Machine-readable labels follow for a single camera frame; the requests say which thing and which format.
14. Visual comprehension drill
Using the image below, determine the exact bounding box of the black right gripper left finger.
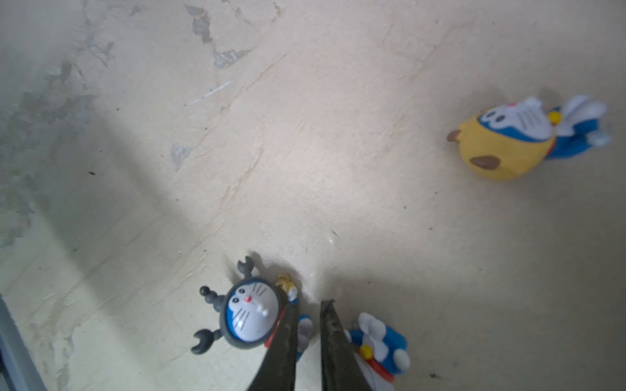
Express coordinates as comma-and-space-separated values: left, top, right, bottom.
248, 303, 298, 391

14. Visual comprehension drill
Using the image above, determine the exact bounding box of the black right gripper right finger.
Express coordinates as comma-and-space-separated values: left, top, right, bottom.
320, 300, 371, 391

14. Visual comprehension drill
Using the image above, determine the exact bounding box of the small white purple figure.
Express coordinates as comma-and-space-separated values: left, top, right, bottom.
345, 312, 411, 391

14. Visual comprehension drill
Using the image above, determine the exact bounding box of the grey purple Kuromi figure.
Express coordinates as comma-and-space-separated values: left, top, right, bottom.
191, 256, 299, 355

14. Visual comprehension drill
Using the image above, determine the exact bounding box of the yellow Doraemon figure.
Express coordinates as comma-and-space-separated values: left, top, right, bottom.
447, 94, 610, 181

